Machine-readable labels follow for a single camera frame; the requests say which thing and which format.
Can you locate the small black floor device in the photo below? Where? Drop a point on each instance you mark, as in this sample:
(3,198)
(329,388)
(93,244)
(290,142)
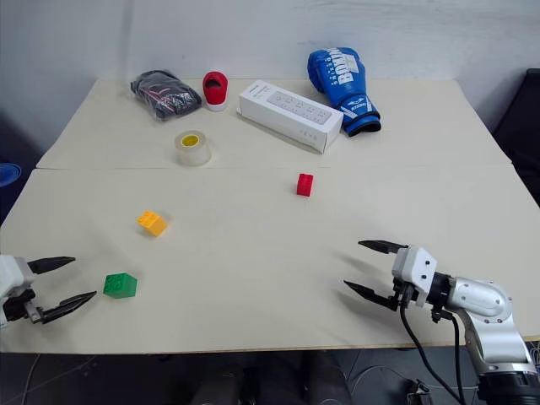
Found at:
(418,393)

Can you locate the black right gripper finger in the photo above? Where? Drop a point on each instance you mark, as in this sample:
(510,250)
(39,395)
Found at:
(373,294)
(381,246)

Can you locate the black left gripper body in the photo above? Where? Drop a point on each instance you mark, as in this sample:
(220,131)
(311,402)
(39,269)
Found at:
(19,307)

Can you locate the blue boxing glove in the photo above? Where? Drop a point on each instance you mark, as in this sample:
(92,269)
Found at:
(343,90)

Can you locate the red toy brick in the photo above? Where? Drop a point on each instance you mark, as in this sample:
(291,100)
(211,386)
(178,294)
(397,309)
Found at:
(304,185)

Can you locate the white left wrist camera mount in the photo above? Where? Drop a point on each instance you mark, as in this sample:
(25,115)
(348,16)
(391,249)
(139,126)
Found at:
(12,274)

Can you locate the black items in plastic bag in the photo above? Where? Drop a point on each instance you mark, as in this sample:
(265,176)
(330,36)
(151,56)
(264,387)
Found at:
(165,95)

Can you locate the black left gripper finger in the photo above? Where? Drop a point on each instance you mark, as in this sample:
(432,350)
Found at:
(69,306)
(50,264)

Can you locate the blue round object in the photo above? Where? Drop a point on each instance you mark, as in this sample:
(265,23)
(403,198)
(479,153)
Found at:
(8,176)

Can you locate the black chair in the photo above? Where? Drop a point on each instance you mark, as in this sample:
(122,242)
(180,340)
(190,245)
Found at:
(521,131)

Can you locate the red cup on white base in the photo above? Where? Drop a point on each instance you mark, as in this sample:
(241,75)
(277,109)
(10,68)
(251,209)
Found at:
(215,91)

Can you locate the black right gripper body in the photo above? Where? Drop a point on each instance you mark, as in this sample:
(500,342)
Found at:
(404,294)

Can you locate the orange toy brick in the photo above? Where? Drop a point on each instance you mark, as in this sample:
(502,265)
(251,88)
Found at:
(152,223)

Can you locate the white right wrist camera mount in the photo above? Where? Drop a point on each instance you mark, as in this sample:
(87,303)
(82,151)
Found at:
(415,268)

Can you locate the long white cardboard box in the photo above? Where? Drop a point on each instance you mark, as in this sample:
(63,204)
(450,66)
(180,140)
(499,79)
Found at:
(291,115)

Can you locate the clear tape roll yellow core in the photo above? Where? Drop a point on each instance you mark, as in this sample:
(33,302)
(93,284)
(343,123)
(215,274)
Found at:
(192,148)

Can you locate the green toy brick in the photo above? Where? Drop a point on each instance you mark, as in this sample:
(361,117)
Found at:
(120,285)

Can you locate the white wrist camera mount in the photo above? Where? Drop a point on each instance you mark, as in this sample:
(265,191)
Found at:
(415,268)
(12,274)

